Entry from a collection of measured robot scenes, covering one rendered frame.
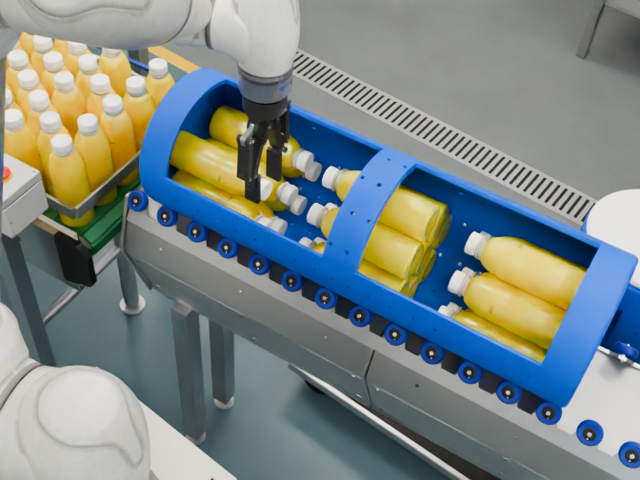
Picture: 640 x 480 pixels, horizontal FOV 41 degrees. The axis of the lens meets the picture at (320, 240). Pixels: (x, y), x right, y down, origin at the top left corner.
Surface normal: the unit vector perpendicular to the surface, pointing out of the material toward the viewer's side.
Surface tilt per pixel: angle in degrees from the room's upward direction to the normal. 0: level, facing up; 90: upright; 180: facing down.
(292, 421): 0
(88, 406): 11
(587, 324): 39
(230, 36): 86
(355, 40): 0
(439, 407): 70
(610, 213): 0
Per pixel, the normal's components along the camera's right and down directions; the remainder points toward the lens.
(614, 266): 0.11, -0.73
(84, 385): 0.25, -0.54
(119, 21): 0.64, 0.70
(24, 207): 0.86, 0.42
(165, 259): -0.47, 0.36
